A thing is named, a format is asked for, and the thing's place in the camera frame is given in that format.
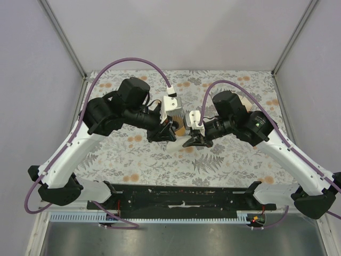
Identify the clear ribbed glass dripper cone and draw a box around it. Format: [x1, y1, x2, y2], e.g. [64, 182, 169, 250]
[171, 115, 184, 130]

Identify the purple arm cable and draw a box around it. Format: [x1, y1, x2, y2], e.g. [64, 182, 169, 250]
[24, 57, 176, 230]
[198, 80, 341, 230]

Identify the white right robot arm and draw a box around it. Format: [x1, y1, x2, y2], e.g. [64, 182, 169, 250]
[182, 91, 340, 219]

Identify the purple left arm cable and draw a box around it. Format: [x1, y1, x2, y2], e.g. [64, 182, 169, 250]
[24, 57, 176, 230]

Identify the white slotted cable duct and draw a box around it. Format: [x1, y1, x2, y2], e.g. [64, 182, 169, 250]
[50, 212, 263, 222]

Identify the floral patterned table mat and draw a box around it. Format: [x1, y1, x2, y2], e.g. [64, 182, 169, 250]
[75, 70, 294, 187]

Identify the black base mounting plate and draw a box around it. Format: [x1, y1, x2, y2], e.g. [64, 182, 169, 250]
[102, 184, 277, 220]

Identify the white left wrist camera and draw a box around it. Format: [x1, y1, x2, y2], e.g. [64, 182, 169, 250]
[160, 93, 183, 124]

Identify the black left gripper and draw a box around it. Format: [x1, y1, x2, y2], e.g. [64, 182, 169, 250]
[125, 106, 177, 143]

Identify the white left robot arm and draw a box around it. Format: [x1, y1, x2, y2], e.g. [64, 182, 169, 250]
[28, 77, 177, 210]

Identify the white paper coffee filter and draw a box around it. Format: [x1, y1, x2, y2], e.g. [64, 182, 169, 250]
[166, 135, 191, 153]

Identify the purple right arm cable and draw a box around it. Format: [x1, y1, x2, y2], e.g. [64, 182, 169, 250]
[198, 80, 341, 230]

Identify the orange black coffee filter box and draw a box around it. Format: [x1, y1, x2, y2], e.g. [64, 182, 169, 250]
[240, 97, 253, 112]

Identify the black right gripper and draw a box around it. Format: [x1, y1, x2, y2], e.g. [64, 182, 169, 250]
[183, 116, 235, 149]

